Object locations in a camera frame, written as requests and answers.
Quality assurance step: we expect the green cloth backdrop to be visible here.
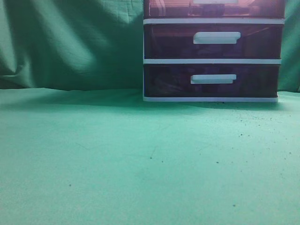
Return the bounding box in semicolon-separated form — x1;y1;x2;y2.
0;0;300;92

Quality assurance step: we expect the white drawer cabinet frame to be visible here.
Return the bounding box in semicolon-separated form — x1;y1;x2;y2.
142;0;286;103

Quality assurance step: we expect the purple translucent drawer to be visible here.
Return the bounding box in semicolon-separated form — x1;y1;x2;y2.
144;23;283;59
144;64;279;98
143;0;285;19

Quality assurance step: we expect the green cloth table cover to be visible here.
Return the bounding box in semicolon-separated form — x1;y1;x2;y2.
0;89;300;225

